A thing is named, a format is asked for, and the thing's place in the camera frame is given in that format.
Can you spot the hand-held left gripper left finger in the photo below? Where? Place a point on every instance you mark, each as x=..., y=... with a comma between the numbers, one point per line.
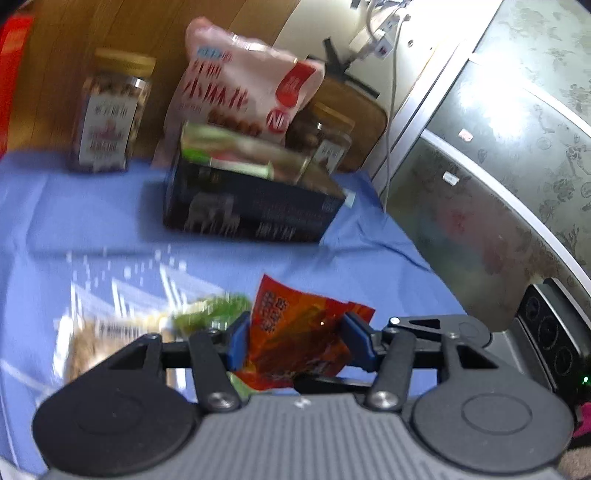
x=238, y=344

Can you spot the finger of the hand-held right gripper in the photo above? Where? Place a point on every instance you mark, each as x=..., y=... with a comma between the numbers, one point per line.
x=466, y=328

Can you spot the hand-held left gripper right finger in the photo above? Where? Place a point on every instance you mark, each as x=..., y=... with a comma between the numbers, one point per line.
x=358, y=341

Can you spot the red snack packet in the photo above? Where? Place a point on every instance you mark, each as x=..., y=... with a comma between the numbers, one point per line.
x=295, y=332

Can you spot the black cardboard box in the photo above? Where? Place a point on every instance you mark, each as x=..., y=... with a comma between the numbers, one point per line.
x=249, y=207

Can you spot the long pink candy box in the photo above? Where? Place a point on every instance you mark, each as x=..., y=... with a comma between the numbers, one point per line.
x=281, y=159

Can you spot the green snack packet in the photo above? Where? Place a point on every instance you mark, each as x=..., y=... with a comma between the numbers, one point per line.
x=207, y=143

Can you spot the green yellow foil packet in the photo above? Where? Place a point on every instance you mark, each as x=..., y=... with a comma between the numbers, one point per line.
x=207, y=311

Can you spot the yellow-edged nut packet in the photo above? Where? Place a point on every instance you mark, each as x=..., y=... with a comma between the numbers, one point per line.
x=101, y=341

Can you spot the glass cabinet door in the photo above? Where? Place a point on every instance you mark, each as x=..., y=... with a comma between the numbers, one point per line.
x=508, y=161

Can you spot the blue bed sheet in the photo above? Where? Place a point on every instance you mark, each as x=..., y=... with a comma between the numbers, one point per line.
x=92, y=217

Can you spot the clear nut jar brown label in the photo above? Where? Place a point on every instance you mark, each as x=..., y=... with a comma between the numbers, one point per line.
x=328, y=138

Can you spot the clear nut jar white label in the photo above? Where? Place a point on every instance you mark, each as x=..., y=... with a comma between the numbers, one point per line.
x=108, y=115

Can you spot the pink snack bag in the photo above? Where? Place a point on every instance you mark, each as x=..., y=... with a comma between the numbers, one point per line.
x=240, y=78

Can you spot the white power strip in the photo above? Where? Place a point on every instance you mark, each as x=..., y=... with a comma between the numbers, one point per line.
x=376, y=37

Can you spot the wooden headboard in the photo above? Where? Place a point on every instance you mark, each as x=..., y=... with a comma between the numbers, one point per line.
x=138, y=27

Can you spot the red gift box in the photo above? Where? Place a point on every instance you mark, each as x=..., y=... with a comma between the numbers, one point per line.
x=14, y=37

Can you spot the black metal bracket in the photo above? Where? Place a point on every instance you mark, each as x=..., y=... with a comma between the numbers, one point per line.
x=344, y=64

